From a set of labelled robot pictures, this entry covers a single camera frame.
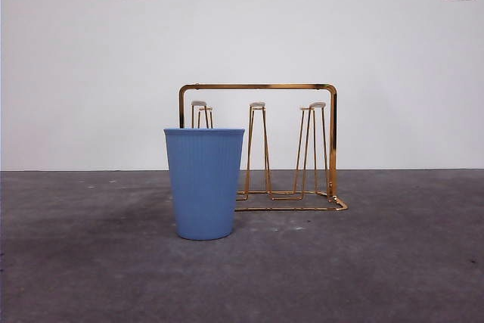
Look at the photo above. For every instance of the blue ribbed plastic cup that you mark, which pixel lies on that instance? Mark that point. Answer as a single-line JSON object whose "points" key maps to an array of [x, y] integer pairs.
{"points": [[204, 187]]}

